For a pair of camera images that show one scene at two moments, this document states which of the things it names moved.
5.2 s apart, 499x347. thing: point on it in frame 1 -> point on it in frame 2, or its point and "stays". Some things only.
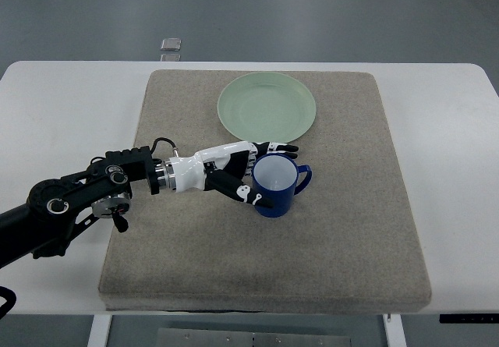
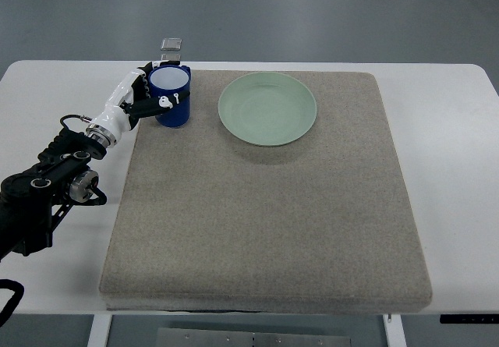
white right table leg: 394,331 stays
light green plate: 266,107 stays
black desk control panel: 469,318 stays
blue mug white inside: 274,178 -> 167,79
